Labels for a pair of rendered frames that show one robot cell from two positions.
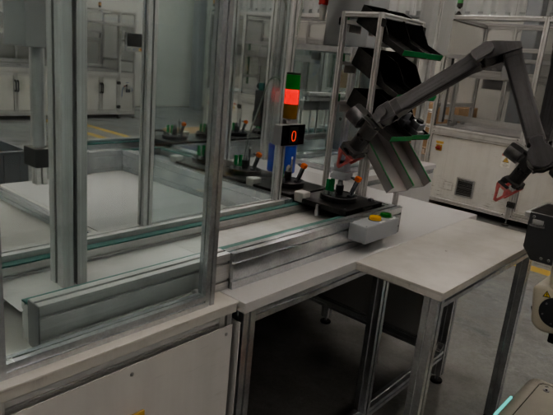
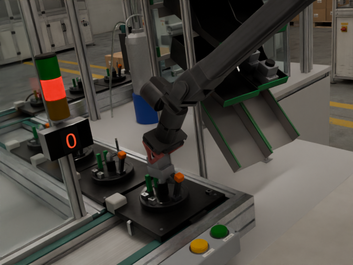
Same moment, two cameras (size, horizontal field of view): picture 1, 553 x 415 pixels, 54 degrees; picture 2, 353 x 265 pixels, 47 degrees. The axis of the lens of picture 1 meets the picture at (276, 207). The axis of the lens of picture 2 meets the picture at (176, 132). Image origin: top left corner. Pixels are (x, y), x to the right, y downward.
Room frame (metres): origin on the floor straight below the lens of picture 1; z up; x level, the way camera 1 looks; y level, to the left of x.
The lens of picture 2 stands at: (1.03, -0.45, 1.56)
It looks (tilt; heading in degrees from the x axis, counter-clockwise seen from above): 22 degrees down; 10
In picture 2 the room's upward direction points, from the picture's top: 8 degrees counter-clockwise
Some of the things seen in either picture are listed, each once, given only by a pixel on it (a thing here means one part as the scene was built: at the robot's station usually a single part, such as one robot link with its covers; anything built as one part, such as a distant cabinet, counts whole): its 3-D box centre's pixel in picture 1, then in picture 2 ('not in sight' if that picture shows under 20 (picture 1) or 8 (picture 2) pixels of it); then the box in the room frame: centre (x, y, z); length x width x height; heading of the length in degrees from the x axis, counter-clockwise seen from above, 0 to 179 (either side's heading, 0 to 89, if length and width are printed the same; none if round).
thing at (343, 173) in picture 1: (340, 169); (157, 162); (2.00, -0.22, 1.08); 0.08 x 0.04 x 0.07; 50
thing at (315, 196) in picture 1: (337, 201); (165, 202); (2.00, -0.23, 0.96); 0.24 x 0.24 x 0.02; 50
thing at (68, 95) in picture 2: not in sight; (80, 83); (3.26, 0.46, 1.01); 0.24 x 0.24 x 0.13; 50
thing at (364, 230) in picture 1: (374, 227); (200, 257); (1.80, -0.34, 0.93); 0.21 x 0.07 x 0.06; 140
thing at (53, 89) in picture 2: (291, 96); (53, 88); (1.93, -0.02, 1.33); 0.05 x 0.05 x 0.05
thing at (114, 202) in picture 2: (301, 196); (116, 203); (1.99, -0.09, 0.97); 0.05 x 0.05 x 0.04; 50
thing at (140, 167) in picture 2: (287, 174); (110, 163); (2.16, -0.03, 1.01); 0.24 x 0.24 x 0.13; 50
